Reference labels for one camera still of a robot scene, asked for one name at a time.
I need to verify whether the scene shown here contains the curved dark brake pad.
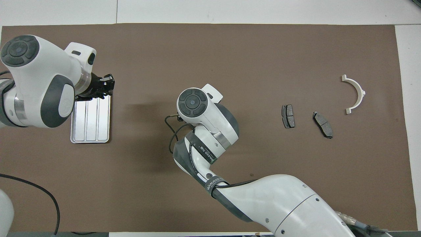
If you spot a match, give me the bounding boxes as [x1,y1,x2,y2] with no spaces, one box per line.
[312,111,334,139]

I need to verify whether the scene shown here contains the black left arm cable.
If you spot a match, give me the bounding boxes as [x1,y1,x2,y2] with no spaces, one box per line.
[0,174,61,235]

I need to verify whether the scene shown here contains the silver metal tray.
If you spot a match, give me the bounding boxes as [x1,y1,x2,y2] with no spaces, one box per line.
[70,95,112,144]

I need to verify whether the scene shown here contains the brown table mat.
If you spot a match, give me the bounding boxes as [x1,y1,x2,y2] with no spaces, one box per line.
[0,23,418,233]

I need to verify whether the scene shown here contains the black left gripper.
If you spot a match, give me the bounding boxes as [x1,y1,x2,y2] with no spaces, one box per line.
[76,72,115,101]

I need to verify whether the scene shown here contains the white semicircular plastic bracket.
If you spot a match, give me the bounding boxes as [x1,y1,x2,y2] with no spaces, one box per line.
[341,74,366,115]

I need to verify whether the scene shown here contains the rectangular dark brake pad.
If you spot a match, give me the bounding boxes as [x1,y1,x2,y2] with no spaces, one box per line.
[282,104,295,129]

